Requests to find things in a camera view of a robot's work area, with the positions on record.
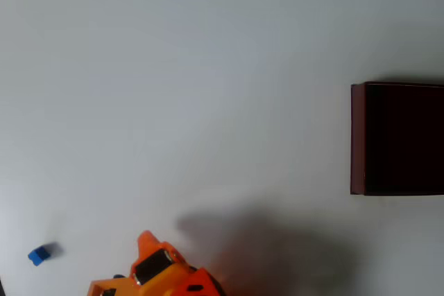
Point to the small blue cube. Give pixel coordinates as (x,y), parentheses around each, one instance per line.
(37,256)

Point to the dark red box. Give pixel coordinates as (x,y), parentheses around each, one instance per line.
(399,140)

